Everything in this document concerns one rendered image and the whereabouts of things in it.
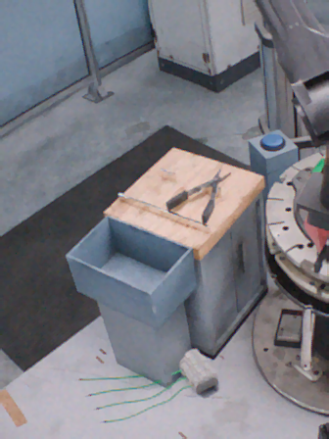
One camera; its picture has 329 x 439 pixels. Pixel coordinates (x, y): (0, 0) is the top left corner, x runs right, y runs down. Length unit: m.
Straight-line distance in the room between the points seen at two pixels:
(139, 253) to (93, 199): 1.76
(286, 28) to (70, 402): 0.82
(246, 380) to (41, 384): 0.38
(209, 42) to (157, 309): 2.43
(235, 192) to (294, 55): 0.50
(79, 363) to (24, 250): 1.49
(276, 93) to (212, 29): 1.88
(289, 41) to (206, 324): 0.64
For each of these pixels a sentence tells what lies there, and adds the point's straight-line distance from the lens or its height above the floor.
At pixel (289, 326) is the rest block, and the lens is 1.24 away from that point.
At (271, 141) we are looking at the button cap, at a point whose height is 1.04.
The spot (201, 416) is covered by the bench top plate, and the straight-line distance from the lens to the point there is 1.20.
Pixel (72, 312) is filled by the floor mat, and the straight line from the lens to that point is 2.47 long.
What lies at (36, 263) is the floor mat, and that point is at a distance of 2.70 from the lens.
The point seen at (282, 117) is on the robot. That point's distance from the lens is 1.48.
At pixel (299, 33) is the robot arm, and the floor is 1.49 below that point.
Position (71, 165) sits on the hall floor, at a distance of 3.16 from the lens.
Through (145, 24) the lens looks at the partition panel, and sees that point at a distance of 3.72.
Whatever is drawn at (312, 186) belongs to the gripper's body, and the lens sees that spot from 0.84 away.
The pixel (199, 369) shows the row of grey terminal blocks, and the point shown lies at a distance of 1.21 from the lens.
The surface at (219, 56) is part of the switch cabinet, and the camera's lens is 3.39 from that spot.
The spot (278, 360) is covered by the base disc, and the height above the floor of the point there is 0.80.
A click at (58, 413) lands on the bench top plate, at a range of 1.26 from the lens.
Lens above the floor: 1.79
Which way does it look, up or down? 41 degrees down
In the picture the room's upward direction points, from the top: 10 degrees counter-clockwise
